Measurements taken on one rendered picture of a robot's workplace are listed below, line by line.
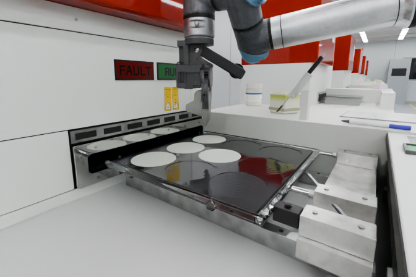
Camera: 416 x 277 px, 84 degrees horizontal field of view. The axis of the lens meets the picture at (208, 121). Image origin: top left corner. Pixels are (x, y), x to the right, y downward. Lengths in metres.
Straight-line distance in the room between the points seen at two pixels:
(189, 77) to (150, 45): 0.16
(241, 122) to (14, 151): 0.56
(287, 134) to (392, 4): 0.36
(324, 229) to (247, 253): 0.13
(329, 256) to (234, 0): 0.47
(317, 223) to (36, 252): 0.41
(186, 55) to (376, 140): 0.49
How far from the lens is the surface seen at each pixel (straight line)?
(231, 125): 0.77
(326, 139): 0.68
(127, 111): 0.62
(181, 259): 0.39
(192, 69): 0.56
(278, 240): 0.41
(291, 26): 0.59
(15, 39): 0.53
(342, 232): 0.34
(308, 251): 0.35
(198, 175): 0.45
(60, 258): 0.45
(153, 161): 0.53
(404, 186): 0.35
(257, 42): 0.60
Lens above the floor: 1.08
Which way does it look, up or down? 10 degrees down
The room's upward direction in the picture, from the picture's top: straight up
